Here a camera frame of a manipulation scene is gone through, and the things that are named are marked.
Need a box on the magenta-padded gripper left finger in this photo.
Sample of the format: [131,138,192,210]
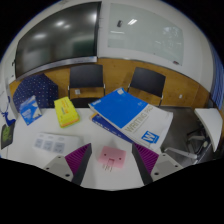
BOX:
[42,143,93,186]

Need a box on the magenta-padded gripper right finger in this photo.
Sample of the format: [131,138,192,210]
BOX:
[131,142,184,186]

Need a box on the pink charger block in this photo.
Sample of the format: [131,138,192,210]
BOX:
[97,145,128,172]

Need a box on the dark blue notebook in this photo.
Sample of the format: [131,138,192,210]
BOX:
[90,113,134,144]

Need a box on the yellow box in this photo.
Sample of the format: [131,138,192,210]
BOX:
[53,96,81,129]

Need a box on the blue writing pad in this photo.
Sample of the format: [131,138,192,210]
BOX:
[87,87,174,150]

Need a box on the blue tissue box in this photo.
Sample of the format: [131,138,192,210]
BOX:
[18,95,43,126]

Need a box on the white side table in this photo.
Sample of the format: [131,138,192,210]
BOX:
[163,107,224,161]

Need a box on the black chair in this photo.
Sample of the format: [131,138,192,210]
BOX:
[126,66,167,108]
[67,63,107,108]

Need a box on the navy dotted umbrella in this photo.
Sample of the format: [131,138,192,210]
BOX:
[12,73,60,113]

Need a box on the large glass whiteboard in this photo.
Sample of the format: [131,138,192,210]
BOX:
[107,3,185,66]

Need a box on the large black wall display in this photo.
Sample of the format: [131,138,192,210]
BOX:
[14,1,102,81]

